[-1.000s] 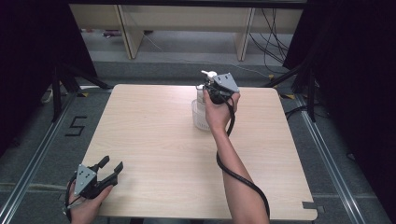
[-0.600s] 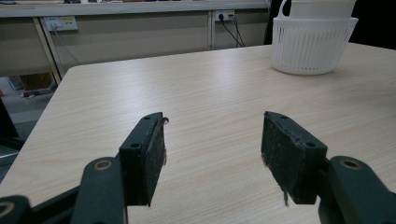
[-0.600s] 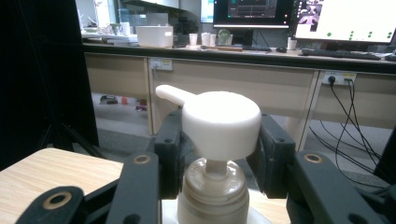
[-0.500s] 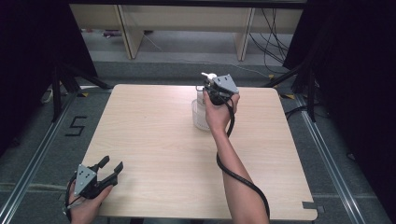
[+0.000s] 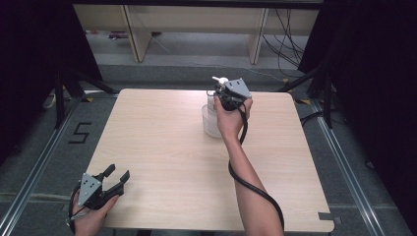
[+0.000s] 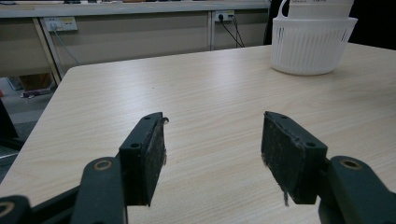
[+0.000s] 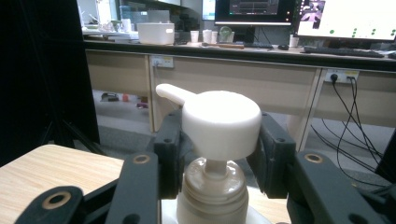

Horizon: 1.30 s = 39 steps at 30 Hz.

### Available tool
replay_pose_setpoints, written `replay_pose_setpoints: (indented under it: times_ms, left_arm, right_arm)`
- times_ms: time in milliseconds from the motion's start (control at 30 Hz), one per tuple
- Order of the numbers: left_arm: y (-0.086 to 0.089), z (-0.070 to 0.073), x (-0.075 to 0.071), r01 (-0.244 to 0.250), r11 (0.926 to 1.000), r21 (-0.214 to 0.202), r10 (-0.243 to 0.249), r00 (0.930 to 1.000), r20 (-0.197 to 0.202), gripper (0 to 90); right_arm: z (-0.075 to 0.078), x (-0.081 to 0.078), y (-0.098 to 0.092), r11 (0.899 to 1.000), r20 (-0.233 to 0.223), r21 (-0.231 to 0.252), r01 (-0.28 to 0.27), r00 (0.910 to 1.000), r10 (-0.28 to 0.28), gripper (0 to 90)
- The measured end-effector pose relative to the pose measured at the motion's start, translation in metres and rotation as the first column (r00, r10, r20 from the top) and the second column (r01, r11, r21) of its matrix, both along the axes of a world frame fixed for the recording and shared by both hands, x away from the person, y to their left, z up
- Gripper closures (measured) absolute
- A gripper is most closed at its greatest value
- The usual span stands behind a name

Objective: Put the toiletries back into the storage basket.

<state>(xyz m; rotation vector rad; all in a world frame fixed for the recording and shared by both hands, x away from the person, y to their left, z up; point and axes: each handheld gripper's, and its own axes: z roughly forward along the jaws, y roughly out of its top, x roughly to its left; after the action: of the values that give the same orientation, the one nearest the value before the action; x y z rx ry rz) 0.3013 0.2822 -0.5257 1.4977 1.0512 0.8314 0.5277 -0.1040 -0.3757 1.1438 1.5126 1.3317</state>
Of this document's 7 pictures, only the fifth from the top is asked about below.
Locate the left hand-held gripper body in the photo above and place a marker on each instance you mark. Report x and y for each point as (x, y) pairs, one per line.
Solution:
(90, 190)

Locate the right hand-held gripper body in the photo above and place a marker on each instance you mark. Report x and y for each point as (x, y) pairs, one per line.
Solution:
(236, 90)

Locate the clear plastic cup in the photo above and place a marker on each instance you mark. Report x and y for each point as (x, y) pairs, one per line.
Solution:
(209, 126)

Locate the person's left hand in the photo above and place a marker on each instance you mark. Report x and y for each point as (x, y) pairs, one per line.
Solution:
(91, 219)

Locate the person's right hand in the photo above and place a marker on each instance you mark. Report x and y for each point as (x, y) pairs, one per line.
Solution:
(229, 121)

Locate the light wooden desk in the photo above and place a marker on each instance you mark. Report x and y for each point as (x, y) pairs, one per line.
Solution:
(196, 19)

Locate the black metal stand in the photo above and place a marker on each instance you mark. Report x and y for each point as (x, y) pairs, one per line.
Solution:
(70, 88)
(319, 88)

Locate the black curtain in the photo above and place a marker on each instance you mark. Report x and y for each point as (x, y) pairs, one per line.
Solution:
(370, 82)
(32, 65)

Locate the grey tape strip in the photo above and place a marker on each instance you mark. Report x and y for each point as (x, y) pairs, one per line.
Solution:
(325, 216)

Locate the metal floor rail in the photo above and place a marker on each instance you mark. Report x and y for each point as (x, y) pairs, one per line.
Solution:
(347, 170)
(36, 167)

